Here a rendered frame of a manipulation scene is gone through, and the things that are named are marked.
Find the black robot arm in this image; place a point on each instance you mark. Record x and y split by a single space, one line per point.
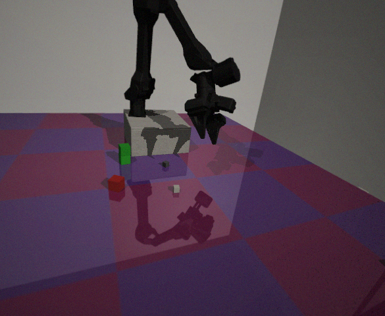
196 56

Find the green block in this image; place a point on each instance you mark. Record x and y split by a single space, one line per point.
124 149
124 159

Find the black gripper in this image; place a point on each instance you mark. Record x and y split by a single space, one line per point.
202 114

